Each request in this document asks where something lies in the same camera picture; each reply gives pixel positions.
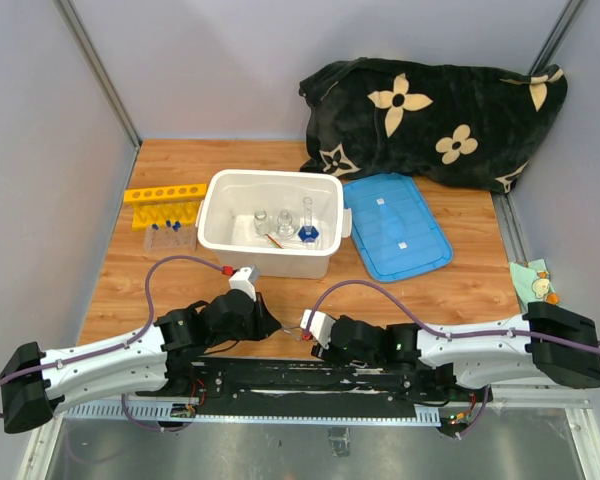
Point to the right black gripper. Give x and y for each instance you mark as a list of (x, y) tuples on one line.
[(329, 353)]

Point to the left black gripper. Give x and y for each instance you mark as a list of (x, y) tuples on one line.
[(265, 322)]

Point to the metal crucible tongs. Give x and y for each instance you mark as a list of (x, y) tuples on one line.
[(295, 332)]

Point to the red spatula spoon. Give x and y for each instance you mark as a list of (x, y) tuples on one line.
[(276, 243)]

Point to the glass graduated cylinder blue base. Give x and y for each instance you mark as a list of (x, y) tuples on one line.
[(308, 232)]

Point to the small glass bottle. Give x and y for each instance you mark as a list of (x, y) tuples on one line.
[(262, 223)]

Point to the white plastic bin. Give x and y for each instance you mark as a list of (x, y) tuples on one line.
[(225, 222)]

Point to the glass flask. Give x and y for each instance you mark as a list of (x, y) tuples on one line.
[(286, 228)]

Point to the clear plastic tube rack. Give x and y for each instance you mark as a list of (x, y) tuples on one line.
[(166, 239)]

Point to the yellow test tube rack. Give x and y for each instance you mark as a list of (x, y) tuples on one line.
[(155, 205)]

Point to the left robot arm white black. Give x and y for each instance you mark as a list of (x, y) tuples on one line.
[(36, 385)]

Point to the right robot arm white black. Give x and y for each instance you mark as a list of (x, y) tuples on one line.
[(546, 342)]

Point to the blue plastic tray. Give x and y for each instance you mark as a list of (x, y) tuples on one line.
[(393, 229)]

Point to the green cloth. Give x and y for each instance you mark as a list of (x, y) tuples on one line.
[(532, 283)]

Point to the black floral blanket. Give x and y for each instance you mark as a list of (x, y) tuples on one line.
[(459, 126)]

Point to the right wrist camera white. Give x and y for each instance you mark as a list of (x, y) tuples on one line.
[(319, 327)]

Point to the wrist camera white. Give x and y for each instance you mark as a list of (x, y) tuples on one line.
[(319, 327), (243, 279)]

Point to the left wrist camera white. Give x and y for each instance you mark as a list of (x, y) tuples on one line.
[(243, 279)]

